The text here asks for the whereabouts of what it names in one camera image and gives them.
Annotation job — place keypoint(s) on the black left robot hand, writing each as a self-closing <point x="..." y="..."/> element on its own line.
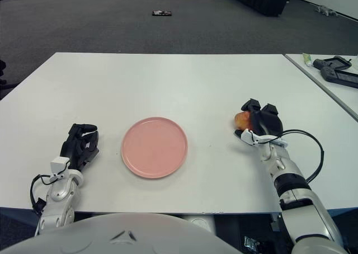
<point x="77" y="147"/>

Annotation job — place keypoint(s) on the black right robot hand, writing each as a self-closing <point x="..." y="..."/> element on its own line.
<point x="265" y="122"/>

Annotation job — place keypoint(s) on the red yellow apple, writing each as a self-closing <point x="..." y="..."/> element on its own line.
<point x="242" y="119"/>

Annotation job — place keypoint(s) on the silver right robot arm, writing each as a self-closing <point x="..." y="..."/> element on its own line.
<point x="302" y="209"/>

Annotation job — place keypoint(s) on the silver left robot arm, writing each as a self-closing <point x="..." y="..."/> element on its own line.
<point x="57" y="193"/>

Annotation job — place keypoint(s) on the pink round plate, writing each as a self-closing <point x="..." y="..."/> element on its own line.
<point x="155" y="147"/>

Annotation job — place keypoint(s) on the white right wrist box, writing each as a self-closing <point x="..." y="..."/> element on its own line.
<point x="249" y="136"/>

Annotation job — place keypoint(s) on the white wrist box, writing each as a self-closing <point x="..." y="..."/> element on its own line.
<point x="58" y="164"/>
<point x="249" y="136"/>

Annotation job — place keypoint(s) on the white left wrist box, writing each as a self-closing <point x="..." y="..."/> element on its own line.
<point x="58" y="164"/>

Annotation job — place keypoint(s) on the green white tube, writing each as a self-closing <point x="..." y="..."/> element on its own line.
<point x="307" y="60"/>

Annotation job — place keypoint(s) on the black handheld controller with screen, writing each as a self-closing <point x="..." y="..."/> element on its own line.
<point x="335" y="77"/>

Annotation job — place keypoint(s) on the grey robot torso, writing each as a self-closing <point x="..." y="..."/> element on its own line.
<point x="126" y="237"/>

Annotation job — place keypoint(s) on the black office chair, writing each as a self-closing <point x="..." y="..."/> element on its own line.
<point x="2" y="66"/>

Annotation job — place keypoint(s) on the metal clamp under table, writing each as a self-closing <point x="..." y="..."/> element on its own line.
<point x="250" y="242"/>

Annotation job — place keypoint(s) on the grey robot dog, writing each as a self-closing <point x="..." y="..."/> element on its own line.
<point x="325" y="10"/>

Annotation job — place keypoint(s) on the black flat floor object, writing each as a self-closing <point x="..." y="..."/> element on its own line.
<point x="161" y="13"/>

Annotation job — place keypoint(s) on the blue table frame beam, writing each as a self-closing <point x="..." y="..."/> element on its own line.
<point x="345" y="212"/>
<point x="15" y="213"/>

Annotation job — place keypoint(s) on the black handheld controller with frame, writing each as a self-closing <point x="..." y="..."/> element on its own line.
<point x="335" y="63"/>

